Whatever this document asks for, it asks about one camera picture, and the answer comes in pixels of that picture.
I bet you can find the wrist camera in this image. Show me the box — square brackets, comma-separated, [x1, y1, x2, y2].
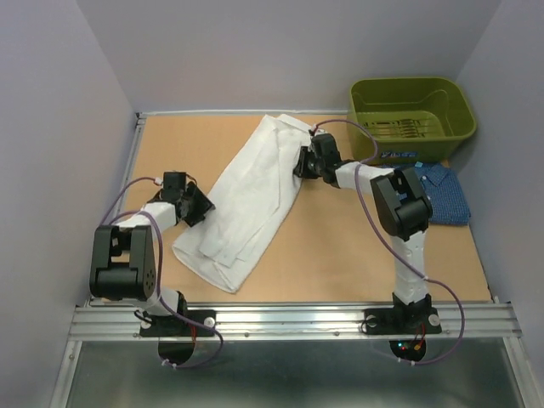
[310, 133, 341, 162]
[161, 171, 187, 201]

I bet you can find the white long sleeve shirt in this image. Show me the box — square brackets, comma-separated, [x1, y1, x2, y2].
[172, 114, 310, 293]

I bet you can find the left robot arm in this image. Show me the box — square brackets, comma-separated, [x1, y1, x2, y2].
[89, 173, 215, 335]

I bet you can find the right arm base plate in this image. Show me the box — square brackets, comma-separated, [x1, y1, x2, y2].
[361, 308, 442, 336]

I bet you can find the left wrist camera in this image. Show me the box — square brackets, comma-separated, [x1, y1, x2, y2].
[161, 171, 187, 201]

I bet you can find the aluminium front rail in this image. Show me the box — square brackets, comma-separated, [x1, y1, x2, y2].
[68, 303, 522, 342]

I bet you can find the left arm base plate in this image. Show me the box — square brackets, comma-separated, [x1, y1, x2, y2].
[139, 309, 217, 337]

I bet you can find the green plastic tub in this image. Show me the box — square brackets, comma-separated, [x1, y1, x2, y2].
[347, 76, 477, 165]

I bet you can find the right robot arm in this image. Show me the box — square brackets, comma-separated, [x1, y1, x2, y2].
[293, 146, 433, 332]

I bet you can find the aluminium side rail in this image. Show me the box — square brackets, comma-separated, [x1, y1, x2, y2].
[88, 112, 148, 305]

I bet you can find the blue checked folded shirt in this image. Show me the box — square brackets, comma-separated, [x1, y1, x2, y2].
[414, 161, 471, 226]

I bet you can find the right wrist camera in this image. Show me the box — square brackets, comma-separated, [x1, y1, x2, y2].
[310, 133, 341, 162]

